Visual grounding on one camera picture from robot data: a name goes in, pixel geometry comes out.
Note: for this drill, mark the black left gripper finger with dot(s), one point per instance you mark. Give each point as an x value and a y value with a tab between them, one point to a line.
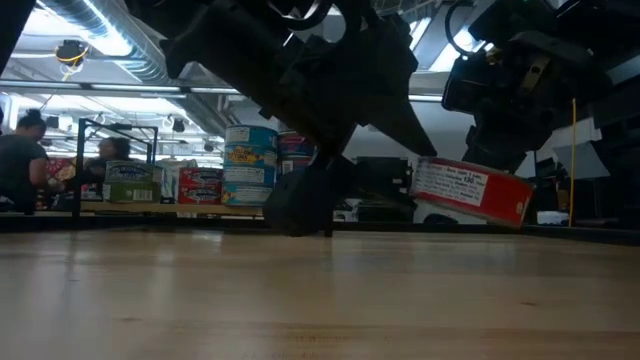
310	200
402	127

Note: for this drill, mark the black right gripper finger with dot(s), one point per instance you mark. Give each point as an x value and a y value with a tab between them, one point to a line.
500	157

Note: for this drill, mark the pink salmon can gold lid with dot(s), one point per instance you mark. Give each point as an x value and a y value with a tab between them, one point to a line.
295	145
292	164

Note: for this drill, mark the red can silver lid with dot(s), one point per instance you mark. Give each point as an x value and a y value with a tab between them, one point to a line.
500	200

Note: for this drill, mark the teal tuna can silver lid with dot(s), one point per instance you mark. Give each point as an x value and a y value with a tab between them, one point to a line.
248	176
251	136
245	195

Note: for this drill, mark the yellow-print tuna can silver lid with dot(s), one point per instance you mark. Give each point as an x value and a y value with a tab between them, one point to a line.
250	156

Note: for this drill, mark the blue white rectangular fish tin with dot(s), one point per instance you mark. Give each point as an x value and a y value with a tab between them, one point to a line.
132	172

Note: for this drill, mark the green rectangular fish tin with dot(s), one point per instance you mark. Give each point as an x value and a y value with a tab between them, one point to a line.
125	194

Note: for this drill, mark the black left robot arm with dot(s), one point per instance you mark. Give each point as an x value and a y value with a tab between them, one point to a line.
225	45

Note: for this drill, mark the wooden shelf board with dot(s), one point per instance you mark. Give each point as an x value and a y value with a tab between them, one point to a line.
150	209

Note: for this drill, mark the grey panel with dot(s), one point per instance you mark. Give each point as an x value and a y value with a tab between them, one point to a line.
585	162

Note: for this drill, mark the person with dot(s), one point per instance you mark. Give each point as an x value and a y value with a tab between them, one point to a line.
112	150
20	160

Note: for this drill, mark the ceiling light strip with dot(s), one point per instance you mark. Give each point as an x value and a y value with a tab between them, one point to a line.
125	87

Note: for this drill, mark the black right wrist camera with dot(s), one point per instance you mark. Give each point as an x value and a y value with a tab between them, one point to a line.
467	82

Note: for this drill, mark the silver ventilation duct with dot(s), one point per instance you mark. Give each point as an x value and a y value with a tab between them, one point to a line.
135	55

